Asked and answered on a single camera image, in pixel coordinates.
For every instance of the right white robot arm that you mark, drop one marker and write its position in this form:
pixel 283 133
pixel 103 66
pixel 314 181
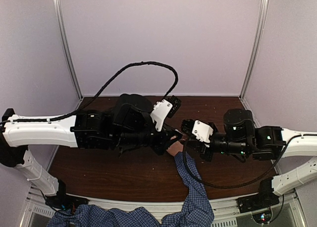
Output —
pixel 242 139

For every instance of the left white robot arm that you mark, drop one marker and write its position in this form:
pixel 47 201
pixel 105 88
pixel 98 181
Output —
pixel 133 122

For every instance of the mannequin hand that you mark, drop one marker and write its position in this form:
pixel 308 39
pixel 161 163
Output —
pixel 175 148

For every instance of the right aluminium frame post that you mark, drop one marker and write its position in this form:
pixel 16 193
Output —
pixel 256 46

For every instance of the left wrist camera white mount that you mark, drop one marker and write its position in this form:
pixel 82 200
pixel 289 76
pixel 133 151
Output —
pixel 166 108

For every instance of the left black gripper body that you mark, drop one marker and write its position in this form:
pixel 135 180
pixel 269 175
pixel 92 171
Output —
pixel 158 146

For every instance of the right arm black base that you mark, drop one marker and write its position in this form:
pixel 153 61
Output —
pixel 256 202

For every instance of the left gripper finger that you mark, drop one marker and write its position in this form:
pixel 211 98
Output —
pixel 171 131
pixel 171 144

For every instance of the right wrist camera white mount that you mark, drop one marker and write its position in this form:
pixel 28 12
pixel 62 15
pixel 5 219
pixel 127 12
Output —
pixel 199 130

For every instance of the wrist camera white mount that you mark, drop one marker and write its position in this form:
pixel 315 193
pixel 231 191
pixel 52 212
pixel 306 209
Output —
pixel 166 108
pixel 199 130

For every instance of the left aluminium frame post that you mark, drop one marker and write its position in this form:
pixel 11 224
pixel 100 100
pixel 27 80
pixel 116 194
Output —
pixel 66 49

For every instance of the aluminium frame post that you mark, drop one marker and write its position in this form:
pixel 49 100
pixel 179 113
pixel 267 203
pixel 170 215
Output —
pixel 66 49
pixel 256 46

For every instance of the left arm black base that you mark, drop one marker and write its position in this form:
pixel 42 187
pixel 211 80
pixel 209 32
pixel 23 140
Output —
pixel 66 203

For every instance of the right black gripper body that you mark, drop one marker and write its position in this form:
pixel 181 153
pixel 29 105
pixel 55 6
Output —
pixel 204 154

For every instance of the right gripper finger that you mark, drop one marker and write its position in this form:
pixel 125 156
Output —
pixel 187 140
pixel 193 145

